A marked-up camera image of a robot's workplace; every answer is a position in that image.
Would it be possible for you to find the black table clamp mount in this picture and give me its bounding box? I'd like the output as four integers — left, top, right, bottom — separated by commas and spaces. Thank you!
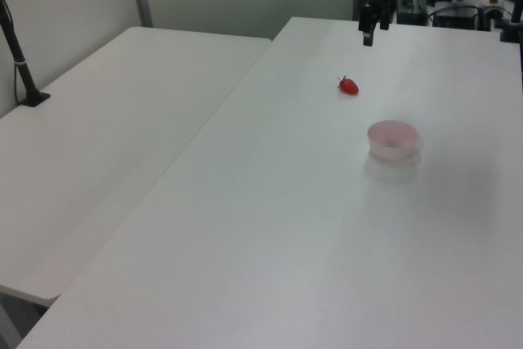
497, 0, 523, 44

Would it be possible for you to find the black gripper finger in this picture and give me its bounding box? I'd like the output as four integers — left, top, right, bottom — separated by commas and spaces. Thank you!
358, 2, 375, 47
378, 0, 391, 32

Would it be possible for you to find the red strawberry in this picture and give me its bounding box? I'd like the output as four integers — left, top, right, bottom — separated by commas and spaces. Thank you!
336, 74, 360, 96

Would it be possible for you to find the pink bowl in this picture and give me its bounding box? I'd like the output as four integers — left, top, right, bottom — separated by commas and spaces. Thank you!
366, 119, 420, 162

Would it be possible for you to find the black electronics box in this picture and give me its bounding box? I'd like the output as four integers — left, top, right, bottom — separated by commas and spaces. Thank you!
431, 4, 480, 32

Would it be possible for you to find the black camera stand pole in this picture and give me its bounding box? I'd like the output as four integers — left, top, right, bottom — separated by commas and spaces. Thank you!
0, 0, 52, 109

